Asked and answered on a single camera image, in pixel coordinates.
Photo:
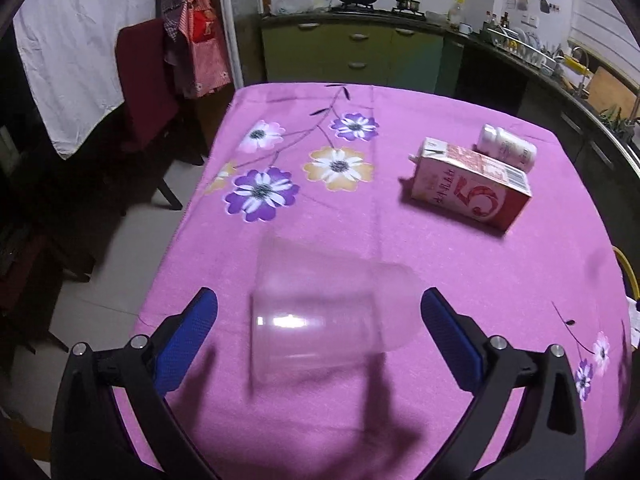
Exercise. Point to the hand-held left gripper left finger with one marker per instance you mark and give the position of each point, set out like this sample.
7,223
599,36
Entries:
185,340

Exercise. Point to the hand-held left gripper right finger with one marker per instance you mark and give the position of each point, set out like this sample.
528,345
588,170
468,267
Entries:
452,340

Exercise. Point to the clear plastic cup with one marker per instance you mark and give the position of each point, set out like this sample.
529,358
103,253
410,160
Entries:
325,320

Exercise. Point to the pink floral tablecloth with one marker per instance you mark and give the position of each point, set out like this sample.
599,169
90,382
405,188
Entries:
450,260

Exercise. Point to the pink milk carton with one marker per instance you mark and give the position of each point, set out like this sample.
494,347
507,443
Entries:
470,190

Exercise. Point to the small white plastic bottle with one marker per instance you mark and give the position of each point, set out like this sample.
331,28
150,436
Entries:
510,147

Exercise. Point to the dark red chair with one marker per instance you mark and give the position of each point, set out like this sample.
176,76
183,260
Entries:
145,90

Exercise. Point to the dark kitchen cabinet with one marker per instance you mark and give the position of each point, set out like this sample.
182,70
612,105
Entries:
500,85

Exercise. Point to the red checked apron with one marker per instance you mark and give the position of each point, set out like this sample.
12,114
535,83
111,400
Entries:
205,60

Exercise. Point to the wooden cutting board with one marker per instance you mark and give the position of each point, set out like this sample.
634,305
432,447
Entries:
610,90

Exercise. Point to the dish rack with dishes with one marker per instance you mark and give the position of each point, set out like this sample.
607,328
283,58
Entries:
525,50

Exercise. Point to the metal sink faucet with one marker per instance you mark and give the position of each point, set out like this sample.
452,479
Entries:
580,67

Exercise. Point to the white hanging sheet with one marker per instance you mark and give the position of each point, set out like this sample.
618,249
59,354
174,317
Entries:
75,50

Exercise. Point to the white enamel mug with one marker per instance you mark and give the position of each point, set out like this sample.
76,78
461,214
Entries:
467,29

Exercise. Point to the green kitchen cabinet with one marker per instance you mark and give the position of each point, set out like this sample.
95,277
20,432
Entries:
320,50

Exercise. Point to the cooking oil bottle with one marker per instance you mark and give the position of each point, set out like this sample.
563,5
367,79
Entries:
456,12

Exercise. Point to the gas stove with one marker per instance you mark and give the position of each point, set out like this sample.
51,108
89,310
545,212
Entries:
375,10

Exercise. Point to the small metal pot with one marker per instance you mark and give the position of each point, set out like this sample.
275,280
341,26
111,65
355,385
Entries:
407,2

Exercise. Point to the clear plastic bag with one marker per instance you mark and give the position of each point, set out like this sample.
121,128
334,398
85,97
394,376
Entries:
290,6

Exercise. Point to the white door frame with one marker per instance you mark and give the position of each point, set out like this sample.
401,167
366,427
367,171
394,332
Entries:
231,20

